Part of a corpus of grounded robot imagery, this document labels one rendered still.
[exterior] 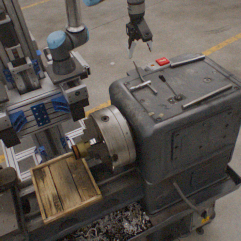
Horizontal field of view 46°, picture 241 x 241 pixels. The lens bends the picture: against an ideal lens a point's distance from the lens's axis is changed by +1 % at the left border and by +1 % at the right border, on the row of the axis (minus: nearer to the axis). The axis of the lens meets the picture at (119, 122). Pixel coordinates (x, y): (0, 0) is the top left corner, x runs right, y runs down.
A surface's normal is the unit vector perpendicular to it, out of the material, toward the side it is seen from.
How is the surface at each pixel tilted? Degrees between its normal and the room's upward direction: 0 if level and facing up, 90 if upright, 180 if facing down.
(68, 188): 0
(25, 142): 0
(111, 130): 32
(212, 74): 0
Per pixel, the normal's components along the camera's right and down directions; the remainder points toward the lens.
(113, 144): 0.28, 0.06
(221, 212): -0.11, -0.72
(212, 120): 0.42, 0.59
